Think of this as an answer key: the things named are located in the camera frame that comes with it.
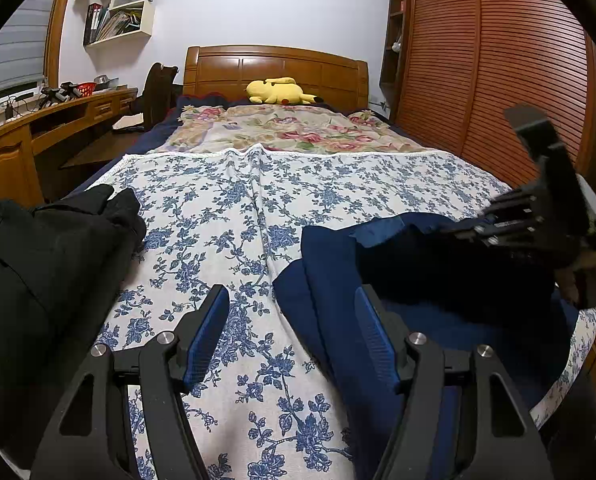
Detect wooden headboard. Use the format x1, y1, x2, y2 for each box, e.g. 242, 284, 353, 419
183, 45, 369, 111

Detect blue floral white bedspread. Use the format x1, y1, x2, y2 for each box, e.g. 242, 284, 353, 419
85, 144, 596, 480

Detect black garment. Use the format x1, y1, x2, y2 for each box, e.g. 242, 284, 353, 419
0, 184, 148, 466

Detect multicolour floral quilt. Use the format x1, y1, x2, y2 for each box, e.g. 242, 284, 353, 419
148, 105, 429, 156

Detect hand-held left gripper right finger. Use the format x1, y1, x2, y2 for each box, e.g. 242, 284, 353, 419
354, 284, 556, 480

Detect black desk equipment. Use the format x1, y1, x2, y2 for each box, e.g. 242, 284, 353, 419
38, 82, 81, 109

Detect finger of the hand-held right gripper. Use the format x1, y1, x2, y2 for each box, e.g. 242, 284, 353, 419
440, 187, 548, 257

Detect wooden desk with cabinets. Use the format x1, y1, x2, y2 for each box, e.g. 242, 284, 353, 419
0, 87, 141, 211

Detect wooden louvred wardrobe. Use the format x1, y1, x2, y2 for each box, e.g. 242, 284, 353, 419
393, 0, 596, 411

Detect white wall shelf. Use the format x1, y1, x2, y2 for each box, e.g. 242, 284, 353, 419
75, 0, 165, 48

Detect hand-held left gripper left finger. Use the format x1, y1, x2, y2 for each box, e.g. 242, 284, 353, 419
30, 284, 230, 480

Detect yellow plush toy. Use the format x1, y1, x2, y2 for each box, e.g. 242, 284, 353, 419
246, 77, 323, 107

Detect person's right hand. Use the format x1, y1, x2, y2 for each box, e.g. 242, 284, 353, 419
555, 237, 596, 311

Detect books in wall shelf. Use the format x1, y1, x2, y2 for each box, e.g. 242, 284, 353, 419
84, 2, 145, 43

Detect wooden open shelf unit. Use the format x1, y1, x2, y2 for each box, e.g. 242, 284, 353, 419
378, 0, 409, 111

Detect wooden window frame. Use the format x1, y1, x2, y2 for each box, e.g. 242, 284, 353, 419
44, 0, 81, 90

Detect dark brown chair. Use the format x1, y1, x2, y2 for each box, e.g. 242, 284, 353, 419
112, 62, 179, 133

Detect grey window blind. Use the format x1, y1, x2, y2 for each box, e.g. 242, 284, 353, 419
0, 0, 61, 107

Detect navy blue garment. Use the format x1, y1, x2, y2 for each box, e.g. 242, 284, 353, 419
273, 212, 588, 480

